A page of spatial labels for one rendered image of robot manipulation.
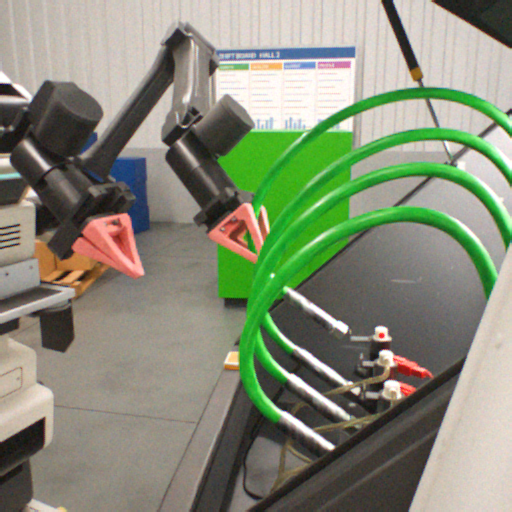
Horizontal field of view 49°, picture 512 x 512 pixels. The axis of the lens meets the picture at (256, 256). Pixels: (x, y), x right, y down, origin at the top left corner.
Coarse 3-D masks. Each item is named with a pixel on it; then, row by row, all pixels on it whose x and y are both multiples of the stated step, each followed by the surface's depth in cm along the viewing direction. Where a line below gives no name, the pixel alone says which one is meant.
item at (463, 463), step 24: (504, 264) 35; (504, 288) 35; (504, 312) 32; (480, 336) 36; (504, 336) 32; (480, 360) 36; (504, 360) 31; (456, 384) 37; (480, 384) 33; (504, 384) 30; (456, 408) 37; (480, 408) 32; (504, 408) 29; (456, 432) 35; (480, 432) 31; (504, 432) 28; (432, 456) 38; (456, 456) 34; (480, 456) 30; (504, 456) 28; (432, 480) 38; (456, 480) 33; (480, 480) 30; (504, 480) 27; (432, 504) 36; (456, 504) 32; (480, 504) 29; (504, 504) 26
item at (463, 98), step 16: (384, 96) 67; (400, 96) 67; (416, 96) 66; (432, 96) 66; (448, 96) 66; (464, 96) 66; (336, 112) 68; (352, 112) 68; (496, 112) 65; (320, 128) 69; (304, 144) 70; (288, 160) 70; (272, 176) 71; (256, 192) 72; (256, 208) 72
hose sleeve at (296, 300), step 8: (288, 288) 75; (288, 296) 74; (296, 296) 74; (296, 304) 74; (304, 304) 74; (312, 304) 75; (304, 312) 75; (312, 312) 74; (320, 312) 75; (320, 320) 74; (328, 320) 74; (328, 328) 75
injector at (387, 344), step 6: (372, 336) 75; (390, 336) 75; (372, 342) 74; (378, 342) 73; (384, 342) 73; (390, 342) 74; (372, 348) 74; (378, 348) 74; (384, 348) 74; (390, 348) 74; (372, 354) 74; (378, 354) 74; (372, 360) 75; (354, 372) 76; (360, 372) 76; (366, 372) 76; (372, 372) 75; (360, 378) 76; (366, 378) 75; (372, 384) 75
